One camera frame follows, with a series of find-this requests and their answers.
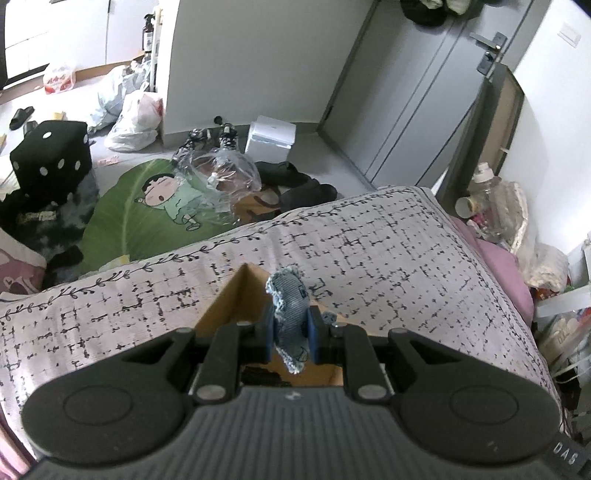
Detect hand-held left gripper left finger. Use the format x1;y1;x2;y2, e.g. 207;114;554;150
115;311;276;403

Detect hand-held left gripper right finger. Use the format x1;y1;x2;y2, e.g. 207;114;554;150
307;308;462;401

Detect denim plush toy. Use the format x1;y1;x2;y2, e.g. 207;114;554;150
264;267;339;374

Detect black soft cloth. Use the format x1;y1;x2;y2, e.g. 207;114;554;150
241;364;290;388

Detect brown cardboard box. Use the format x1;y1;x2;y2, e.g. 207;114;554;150
194;263;370;389

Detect white black patterned blanket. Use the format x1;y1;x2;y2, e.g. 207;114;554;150
0;185;565;446

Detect black slippers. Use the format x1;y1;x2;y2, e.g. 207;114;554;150
254;161;339;209

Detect green leaf cartoon rug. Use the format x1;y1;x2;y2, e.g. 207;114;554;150
83;158;279;273

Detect white box appliance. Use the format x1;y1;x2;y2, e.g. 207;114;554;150
245;115;297;162

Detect black tripods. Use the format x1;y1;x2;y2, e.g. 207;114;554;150
178;117;239;154

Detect crumpled clear plastic bag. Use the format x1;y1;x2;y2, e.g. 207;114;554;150
466;180;530;246

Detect grey fuzzy cloth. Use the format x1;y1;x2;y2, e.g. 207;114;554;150
0;171;101;288

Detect crumpled white plastic bag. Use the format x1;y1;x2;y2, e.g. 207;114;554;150
525;239;572;292

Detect pink printed bag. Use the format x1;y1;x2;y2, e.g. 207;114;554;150
0;228;48;297

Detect grey door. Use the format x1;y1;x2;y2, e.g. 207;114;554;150
318;0;555;190

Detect leaning brown board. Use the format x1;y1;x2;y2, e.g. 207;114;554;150
438;62;526;209

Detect black dice stool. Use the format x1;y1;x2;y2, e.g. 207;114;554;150
10;120;94;205

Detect grey plastic bag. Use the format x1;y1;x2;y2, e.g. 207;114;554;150
88;64;154;134

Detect dark spray bottle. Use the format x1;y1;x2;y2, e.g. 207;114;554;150
141;14;156;54

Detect black sandals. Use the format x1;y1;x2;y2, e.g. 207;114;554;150
10;106;38;136

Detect red white plastic bag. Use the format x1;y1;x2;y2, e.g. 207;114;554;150
43;64;77;95

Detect hanging dark clothes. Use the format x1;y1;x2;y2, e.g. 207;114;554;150
399;0;482;27

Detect white kitchen cabinet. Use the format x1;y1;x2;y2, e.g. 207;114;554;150
0;0;144;86

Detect metal door handle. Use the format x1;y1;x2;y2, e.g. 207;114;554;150
470;31;508;77

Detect white light switch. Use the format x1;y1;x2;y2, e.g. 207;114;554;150
556;22;583;48

